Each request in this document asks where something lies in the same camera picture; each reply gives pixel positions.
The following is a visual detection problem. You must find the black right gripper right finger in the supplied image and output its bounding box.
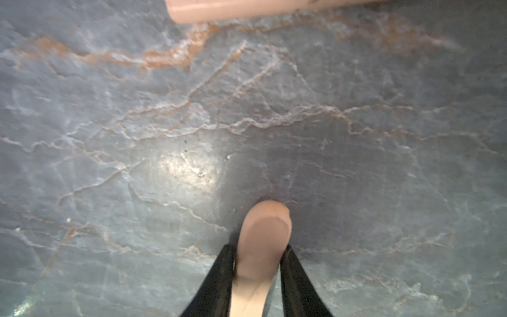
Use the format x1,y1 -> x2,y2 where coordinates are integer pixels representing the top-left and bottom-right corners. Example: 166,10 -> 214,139
280,245 -> 333,317

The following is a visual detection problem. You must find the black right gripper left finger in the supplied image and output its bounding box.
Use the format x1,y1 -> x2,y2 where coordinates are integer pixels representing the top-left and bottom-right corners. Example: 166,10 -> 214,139
180,244 -> 236,317

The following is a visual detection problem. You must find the peach knife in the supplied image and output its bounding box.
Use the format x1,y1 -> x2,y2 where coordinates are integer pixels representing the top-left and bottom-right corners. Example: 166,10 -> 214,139
165,0 -> 374,24
230,200 -> 293,317

